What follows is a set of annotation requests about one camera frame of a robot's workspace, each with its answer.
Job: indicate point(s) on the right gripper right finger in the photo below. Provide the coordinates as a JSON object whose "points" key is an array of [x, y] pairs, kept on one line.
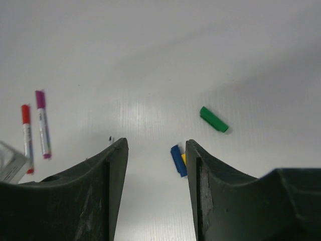
{"points": [[228, 204]]}

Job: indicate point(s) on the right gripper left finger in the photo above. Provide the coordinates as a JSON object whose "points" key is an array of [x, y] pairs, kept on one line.
{"points": [[80, 203]]}

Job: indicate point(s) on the red marker pen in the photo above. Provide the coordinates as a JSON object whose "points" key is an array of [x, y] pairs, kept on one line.
{"points": [[27, 133]]}

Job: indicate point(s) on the purple marker pen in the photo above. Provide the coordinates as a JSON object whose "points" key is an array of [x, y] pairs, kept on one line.
{"points": [[43, 124]]}

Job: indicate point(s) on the blue pen cap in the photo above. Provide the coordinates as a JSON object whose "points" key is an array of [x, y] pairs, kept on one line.
{"points": [[178, 160]]}

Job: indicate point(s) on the yellow pen cap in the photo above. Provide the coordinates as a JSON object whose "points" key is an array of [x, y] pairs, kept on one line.
{"points": [[183, 156]]}

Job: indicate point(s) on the green pen cap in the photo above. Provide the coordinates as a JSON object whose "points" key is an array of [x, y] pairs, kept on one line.
{"points": [[213, 120]]}

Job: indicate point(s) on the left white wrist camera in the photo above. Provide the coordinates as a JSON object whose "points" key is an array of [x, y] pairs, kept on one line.
{"points": [[14, 165]]}

